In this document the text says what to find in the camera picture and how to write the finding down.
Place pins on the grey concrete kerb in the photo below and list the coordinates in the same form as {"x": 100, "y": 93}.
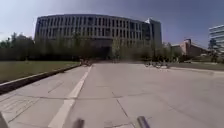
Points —
{"x": 30, "y": 79}

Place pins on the row of trees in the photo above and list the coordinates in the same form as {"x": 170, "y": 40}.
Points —
{"x": 20, "y": 48}

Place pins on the row of parked bicycles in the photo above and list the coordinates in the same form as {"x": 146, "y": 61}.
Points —
{"x": 156, "y": 64}

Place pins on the robot's own part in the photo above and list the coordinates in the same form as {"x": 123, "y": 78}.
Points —
{"x": 78, "y": 123}
{"x": 143, "y": 122}

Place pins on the tree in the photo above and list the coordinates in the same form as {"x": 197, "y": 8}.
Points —
{"x": 213, "y": 50}

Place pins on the large curved grey building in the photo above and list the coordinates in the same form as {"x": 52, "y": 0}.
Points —
{"x": 93, "y": 26}

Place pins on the grass lawn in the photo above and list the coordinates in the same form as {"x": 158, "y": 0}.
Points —
{"x": 26, "y": 70}

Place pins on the grass strip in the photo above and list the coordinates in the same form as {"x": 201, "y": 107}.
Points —
{"x": 200, "y": 66}

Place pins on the white painted line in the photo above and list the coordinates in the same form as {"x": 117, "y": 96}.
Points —
{"x": 71, "y": 96}

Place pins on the grey concrete slab pavement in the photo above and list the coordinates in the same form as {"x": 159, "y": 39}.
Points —
{"x": 133, "y": 86}

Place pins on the white banded building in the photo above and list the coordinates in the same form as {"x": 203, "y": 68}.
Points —
{"x": 218, "y": 35}

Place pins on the red brick building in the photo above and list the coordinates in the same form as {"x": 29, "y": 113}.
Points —
{"x": 191, "y": 50}

